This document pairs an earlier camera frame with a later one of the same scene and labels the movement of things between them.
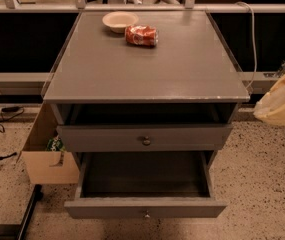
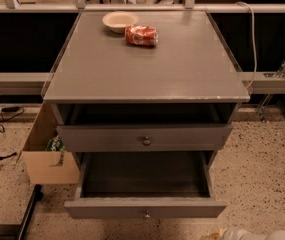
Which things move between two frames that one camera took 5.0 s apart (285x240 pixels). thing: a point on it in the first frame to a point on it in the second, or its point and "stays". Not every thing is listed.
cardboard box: [44, 166] stays
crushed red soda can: [144, 35] stays
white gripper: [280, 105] to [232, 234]
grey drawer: [150, 184] stays
